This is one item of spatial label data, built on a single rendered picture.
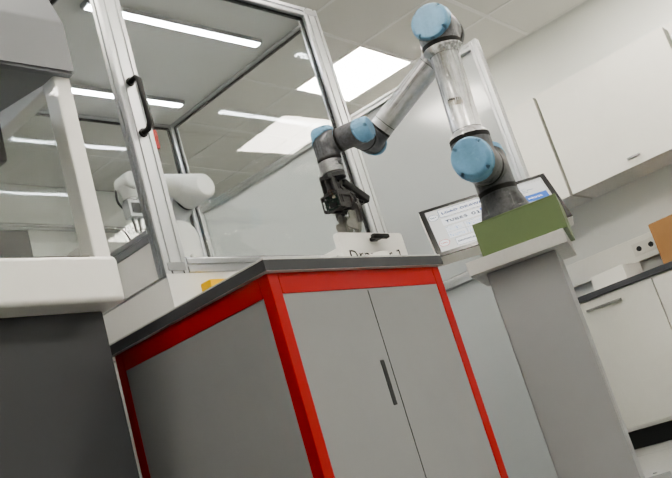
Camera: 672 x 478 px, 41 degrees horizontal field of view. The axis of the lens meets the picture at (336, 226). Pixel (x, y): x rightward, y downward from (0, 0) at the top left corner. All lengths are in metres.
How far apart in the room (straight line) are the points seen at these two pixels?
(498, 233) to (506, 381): 1.79
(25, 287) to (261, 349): 0.49
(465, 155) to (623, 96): 3.36
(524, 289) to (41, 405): 1.30
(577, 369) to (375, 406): 0.74
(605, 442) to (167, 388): 1.13
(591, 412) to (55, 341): 1.36
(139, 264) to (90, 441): 0.72
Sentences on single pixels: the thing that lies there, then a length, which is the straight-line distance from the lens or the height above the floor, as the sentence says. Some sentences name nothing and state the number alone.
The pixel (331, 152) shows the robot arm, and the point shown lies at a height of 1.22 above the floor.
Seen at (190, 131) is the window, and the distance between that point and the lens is 2.76.
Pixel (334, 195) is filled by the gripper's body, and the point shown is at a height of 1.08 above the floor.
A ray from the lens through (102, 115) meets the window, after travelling 2.75.
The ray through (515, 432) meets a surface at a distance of 4.25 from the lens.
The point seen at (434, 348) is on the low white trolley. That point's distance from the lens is 2.15.
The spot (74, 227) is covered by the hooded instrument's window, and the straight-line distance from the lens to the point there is 2.04.
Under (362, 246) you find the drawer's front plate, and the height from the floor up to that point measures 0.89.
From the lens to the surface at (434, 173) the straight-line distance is 4.42.
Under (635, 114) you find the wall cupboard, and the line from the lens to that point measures 5.75.
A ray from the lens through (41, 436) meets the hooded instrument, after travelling 1.92.
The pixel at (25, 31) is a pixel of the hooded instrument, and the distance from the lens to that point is 2.22.
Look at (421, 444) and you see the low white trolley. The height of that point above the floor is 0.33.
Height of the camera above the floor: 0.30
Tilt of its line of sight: 15 degrees up
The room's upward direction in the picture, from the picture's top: 17 degrees counter-clockwise
